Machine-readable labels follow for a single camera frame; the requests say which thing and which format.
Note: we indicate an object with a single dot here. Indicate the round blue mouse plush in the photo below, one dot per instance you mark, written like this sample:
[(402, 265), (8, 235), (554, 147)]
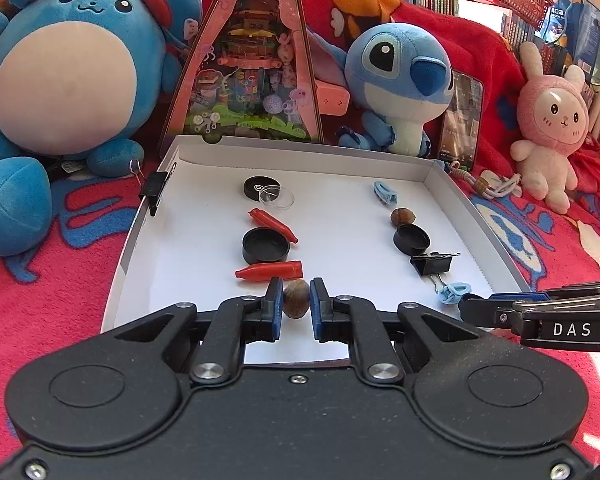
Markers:
[(65, 85)]

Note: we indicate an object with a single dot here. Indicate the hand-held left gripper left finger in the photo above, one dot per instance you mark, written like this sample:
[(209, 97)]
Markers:
[(276, 310)]

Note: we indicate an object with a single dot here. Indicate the pink triangular toy box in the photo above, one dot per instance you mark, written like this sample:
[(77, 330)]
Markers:
[(250, 60)]

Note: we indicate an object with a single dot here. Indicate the red plastic cone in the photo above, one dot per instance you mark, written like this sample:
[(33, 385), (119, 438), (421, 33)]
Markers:
[(270, 271), (270, 220)]

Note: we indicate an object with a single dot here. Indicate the black smartphone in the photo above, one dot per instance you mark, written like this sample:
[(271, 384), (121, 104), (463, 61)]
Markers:
[(462, 120)]

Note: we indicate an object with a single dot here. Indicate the pink printed blanket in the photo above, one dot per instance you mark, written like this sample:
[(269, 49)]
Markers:
[(55, 300)]

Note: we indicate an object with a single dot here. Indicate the clear plastic lid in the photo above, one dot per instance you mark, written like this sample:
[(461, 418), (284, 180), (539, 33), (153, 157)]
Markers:
[(280, 197)]

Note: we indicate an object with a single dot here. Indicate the brown nut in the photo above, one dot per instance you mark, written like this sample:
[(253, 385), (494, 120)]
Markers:
[(402, 216), (296, 300)]

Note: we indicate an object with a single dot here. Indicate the pink bunny plush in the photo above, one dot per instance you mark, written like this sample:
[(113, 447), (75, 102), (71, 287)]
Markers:
[(552, 115)]

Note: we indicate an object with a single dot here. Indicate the black plastic cap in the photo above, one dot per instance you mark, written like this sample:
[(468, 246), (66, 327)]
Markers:
[(265, 247), (411, 240)]

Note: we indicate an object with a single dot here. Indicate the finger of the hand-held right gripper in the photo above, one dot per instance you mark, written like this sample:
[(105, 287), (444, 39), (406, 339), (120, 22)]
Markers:
[(485, 312), (580, 290)]

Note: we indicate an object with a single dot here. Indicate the black binder clip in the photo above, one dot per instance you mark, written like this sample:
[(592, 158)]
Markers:
[(155, 187), (430, 262)]

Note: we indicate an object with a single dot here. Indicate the blue packages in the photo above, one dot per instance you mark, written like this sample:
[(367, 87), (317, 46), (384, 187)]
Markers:
[(570, 15)]

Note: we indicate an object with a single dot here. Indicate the red plush blanket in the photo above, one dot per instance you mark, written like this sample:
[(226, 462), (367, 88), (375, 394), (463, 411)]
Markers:
[(480, 45)]

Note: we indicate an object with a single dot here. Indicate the white cardboard box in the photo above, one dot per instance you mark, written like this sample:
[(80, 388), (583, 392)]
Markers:
[(200, 220)]

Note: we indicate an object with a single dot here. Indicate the black dimpled lid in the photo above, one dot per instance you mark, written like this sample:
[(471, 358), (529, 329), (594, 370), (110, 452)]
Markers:
[(252, 187)]

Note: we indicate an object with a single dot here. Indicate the blue alien plush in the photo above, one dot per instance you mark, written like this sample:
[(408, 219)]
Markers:
[(395, 75)]

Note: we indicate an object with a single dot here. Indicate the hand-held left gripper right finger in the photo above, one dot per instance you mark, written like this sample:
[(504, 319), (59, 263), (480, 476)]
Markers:
[(318, 310)]

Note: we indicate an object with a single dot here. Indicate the light blue plastic clip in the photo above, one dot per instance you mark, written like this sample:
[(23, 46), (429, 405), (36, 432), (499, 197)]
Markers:
[(452, 294), (385, 192)]

